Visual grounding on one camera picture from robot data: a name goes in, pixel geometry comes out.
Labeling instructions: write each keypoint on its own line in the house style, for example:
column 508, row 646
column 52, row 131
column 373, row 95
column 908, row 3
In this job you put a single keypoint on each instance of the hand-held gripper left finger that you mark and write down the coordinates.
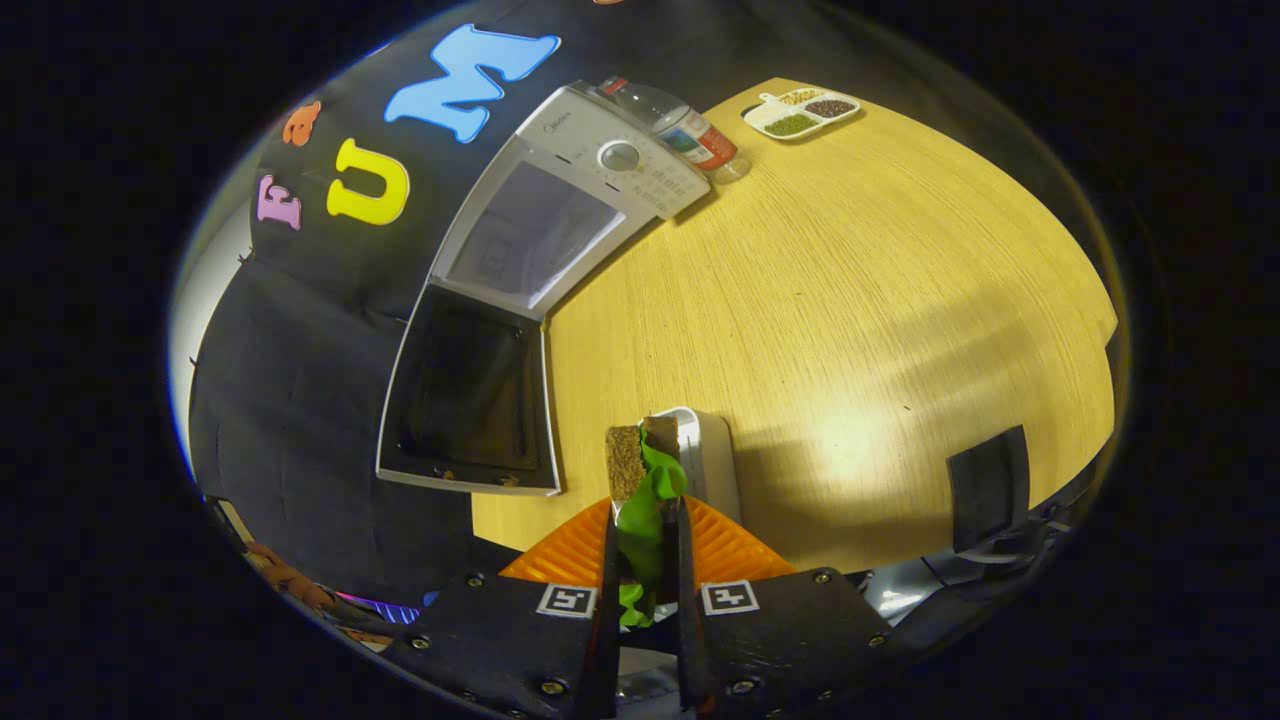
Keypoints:
column 510, row 640

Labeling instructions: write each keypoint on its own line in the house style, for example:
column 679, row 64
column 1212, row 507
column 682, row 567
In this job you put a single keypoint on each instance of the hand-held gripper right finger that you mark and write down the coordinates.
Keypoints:
column 780, row 640

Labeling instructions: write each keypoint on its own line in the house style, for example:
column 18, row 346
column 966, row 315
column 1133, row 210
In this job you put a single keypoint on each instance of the lettuce sandwich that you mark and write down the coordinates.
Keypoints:
column 648, row 510

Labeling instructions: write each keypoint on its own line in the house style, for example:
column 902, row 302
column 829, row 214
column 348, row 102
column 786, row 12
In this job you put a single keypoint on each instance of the white microwave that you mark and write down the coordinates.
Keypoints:
column 545, row 130

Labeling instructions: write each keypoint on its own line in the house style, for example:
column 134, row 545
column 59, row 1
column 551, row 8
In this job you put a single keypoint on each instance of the white plastic holder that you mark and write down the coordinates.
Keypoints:
column 712, row 460

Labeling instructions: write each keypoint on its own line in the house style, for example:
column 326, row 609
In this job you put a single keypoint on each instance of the black chair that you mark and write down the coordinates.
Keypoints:
column 990, row 490

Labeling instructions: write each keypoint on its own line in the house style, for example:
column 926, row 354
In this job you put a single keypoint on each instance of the black backdrop cloth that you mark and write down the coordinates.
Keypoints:
column 300, row 420

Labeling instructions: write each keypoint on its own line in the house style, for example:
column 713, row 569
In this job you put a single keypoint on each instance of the clear red label water bottle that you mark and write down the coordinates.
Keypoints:
column 690, row 135

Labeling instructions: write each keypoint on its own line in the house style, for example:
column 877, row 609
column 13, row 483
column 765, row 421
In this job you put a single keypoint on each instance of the white divided bean tray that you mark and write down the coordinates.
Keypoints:
column 800, row 115

